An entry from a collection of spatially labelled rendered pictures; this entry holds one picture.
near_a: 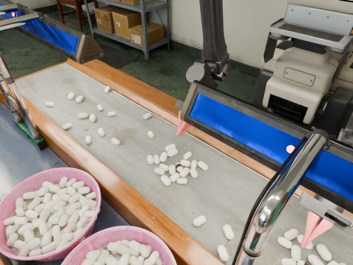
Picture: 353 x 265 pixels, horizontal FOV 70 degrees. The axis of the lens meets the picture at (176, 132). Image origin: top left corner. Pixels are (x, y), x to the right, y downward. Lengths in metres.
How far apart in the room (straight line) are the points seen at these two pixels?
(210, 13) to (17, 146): 0.84
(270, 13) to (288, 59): 1.56
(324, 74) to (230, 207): 0.65
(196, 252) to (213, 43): 0.55
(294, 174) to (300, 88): 0.86
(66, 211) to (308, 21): 0.99
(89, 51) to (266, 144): 0.52
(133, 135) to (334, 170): 0.68
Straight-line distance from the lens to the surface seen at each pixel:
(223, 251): 0.65
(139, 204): 0.70
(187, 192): 0.75
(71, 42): 0.78
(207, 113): 0.46
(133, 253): 0.68
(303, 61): 1.17
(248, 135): 0.43
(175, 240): 0.65
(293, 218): 0.77
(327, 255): 0.72
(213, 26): 0.75
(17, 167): 1.05
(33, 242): 0.75
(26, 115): 1.00
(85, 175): 0.80
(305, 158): 0.35
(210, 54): 0.79
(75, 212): 0.77
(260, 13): 2.74
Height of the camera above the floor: 1.35
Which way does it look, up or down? 41 degrees down
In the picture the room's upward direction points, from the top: straight up
